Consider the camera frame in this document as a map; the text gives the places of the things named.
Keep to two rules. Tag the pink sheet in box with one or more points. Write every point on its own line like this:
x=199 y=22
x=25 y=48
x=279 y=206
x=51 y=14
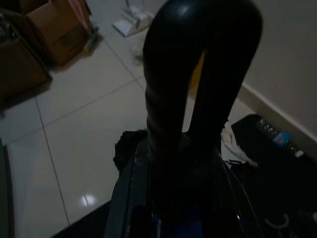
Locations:
x=79 y=12

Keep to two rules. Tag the black crumpled cloth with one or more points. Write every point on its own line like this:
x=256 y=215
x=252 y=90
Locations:
x=126 y=148

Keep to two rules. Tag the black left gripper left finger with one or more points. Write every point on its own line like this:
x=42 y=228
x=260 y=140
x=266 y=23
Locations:
x=166 y=74

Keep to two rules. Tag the white crumpled cloth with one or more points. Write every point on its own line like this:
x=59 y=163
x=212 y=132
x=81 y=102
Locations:
x=235 y=146

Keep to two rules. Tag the open brown cardboard box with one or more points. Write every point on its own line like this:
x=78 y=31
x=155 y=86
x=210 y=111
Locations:
x=59 y=32

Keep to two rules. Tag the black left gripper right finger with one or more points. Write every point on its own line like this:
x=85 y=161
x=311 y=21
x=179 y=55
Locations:
x=227 y=62

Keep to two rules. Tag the blue and white plug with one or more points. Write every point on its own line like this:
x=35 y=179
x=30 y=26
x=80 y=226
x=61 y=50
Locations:
x=281 y=138

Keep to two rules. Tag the bottle with yellow cap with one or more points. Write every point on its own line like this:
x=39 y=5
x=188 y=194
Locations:
x=91 y=39

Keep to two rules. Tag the white dustpan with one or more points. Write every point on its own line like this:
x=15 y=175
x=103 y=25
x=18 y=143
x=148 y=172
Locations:
x=131 y=19

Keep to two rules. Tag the large brown cardboard box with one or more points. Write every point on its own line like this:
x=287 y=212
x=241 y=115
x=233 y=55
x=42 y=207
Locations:
x=17 y=67

